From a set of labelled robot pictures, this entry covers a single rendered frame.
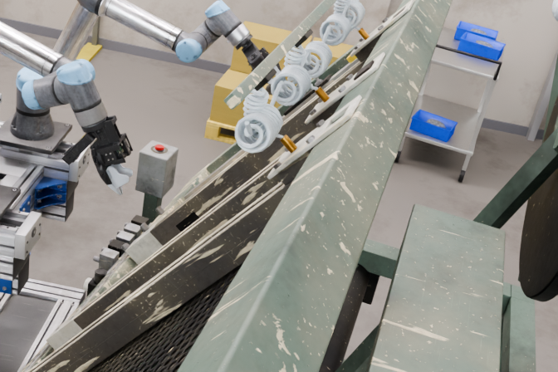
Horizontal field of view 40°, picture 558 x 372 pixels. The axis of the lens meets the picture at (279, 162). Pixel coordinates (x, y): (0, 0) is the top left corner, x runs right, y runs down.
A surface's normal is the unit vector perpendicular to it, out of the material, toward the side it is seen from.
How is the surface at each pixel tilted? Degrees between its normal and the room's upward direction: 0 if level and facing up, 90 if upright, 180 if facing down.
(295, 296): 36
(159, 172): 90
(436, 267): 0
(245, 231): 90
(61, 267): 0
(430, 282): 0
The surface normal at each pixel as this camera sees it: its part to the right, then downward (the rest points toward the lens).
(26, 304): 0.18, -0.87
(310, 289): 0.70, -0.54
